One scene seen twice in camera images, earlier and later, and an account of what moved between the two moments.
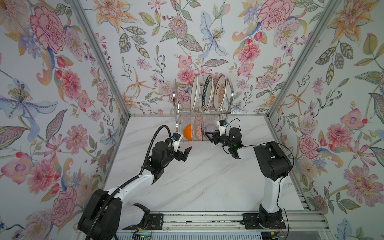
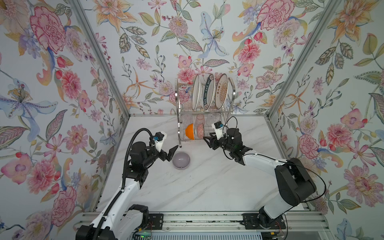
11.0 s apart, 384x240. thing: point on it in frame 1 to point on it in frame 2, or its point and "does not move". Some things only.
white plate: x=195 y=94 does not move
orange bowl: x=187 y=132 does not move
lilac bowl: x=209 y=128 to x=181 y=160
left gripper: x=178 y=153 to x=162 y=153
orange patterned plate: x=219 y=92 does not move
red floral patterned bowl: x=198 y=132 does not move
